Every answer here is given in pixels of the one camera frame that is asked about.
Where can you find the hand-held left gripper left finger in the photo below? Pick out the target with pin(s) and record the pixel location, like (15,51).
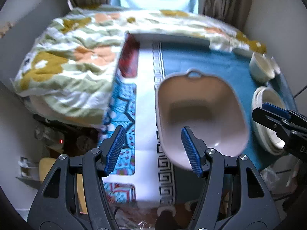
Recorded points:
(115,148)

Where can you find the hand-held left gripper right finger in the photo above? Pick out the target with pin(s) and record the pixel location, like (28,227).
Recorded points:
(191,153)

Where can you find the floral blanket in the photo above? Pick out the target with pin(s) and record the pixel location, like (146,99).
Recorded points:
(79,52)

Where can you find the colourful patterned cloth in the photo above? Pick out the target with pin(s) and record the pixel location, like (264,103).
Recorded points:
(122,115)

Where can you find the pink square bowl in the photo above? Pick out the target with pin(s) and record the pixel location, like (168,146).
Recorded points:
(215,95)

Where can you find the yellow box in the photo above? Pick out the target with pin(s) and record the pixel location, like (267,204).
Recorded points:
(48,170)

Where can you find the white cups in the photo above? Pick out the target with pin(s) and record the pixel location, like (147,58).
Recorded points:
(260,69)

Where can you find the white round bowl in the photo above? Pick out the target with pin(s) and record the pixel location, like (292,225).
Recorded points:
(273,63)

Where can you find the teal patterned tablecloth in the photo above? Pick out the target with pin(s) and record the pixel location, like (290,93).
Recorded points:
(239,62)

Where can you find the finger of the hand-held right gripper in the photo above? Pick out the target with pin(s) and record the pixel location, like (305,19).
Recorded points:
(275,109)
(268,119)

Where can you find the black device with red light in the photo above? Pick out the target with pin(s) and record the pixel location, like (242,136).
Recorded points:
(52,136)

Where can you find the clear plastic bag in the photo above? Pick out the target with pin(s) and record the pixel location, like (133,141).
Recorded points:
(280,175)

